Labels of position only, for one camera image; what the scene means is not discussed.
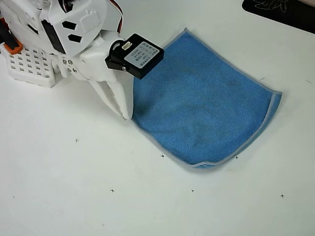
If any blue microfibre cloth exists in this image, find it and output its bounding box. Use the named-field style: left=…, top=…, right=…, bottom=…
left=130, top=28, right=283, bottom=170

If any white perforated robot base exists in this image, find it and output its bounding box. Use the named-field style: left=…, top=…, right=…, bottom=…
left=0, top=45, right=59, bottom=89

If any orange and black clamp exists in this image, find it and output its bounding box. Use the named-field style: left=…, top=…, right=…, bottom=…
left=0, top=17, right=23, bottom=55

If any red black white servo cable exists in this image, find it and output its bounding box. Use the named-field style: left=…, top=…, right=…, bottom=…
left=108, top=0, right=125, bottom=35

